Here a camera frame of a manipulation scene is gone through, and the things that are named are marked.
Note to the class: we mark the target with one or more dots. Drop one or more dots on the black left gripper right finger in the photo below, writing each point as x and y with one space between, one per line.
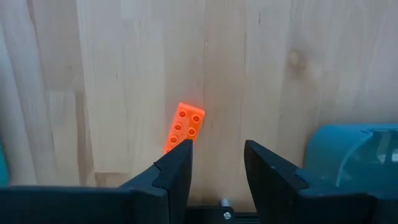
273 186

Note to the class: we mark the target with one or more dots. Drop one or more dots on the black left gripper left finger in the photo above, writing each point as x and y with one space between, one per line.
174 186

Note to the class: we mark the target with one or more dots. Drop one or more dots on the orange long block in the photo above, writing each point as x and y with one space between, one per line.
186 122

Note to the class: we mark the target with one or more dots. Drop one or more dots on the grey-blue plastic bin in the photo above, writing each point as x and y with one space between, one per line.
348 155

